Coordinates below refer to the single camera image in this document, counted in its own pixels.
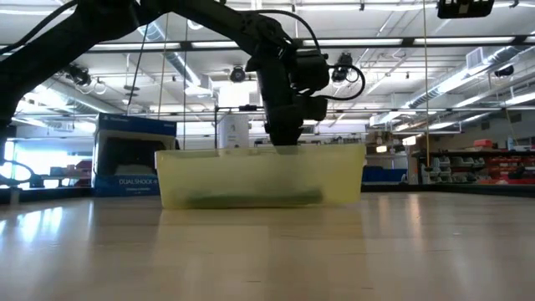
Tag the yellow translucent plastic bin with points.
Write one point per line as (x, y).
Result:
(209, 175)

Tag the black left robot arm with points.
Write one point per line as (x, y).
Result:
(62, 42)

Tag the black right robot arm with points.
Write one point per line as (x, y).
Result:
(464, 8)

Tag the round black ceiling fixture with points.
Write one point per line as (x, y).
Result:
(237, 74)

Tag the white cylindrical column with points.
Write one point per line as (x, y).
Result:
(234, 131)

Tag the blue DualShock cardboard box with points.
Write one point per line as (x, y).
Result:
(134, 125)

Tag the black ceiling-mounted device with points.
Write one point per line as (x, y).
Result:
(79, 76)

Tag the shelving with red bins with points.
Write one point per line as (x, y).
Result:
(501, 167)

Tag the black background station frame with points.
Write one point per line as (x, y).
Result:
(246, 108)

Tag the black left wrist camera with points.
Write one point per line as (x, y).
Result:
(311, 69)

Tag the black aluminium table frame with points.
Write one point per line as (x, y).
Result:
(418, 188)

